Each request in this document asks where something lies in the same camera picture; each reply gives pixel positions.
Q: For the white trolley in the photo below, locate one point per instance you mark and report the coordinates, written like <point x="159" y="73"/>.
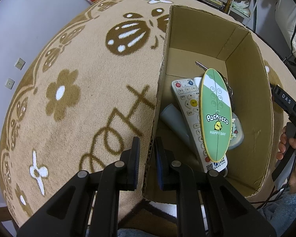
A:
<point x="251" y="2"/>

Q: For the cardboard box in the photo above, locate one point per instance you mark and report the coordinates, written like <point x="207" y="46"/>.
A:
<point x="246" y="128"/>

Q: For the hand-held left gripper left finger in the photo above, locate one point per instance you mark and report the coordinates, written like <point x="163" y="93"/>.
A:
<point x="136" y="163"/>

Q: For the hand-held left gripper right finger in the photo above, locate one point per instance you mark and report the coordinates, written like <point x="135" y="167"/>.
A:
<point x="159" y="163"/>

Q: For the person's right forearm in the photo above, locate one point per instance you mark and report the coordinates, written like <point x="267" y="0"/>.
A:
<point x="286" y="214"/>

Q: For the white box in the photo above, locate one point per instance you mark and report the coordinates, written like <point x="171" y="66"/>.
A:
<point x="198" y="80"/>

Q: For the beige flower printed blanket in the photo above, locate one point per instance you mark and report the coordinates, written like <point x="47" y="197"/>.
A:
<point x="88" y="79"/>

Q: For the blue fleece clothing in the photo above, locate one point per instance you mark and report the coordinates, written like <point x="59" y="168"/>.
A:
<point x="143" y="233"/>

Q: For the bunch of keys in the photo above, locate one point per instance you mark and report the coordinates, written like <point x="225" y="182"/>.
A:
<point x="201" y="65"/>

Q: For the white wall socket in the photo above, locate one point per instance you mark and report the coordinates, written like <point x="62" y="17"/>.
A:
<point x="9" y="83"/>
<point x="19" y="64"/>

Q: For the green oval card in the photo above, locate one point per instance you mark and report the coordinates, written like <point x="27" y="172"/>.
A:
<point x="215" y="118"/>

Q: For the light blue handheld device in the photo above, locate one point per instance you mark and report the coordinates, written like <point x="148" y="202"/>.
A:
<point x="174" y="121"/>

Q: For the white remote control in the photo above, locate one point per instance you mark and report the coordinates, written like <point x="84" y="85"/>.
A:
<point x="187" y="96"/>

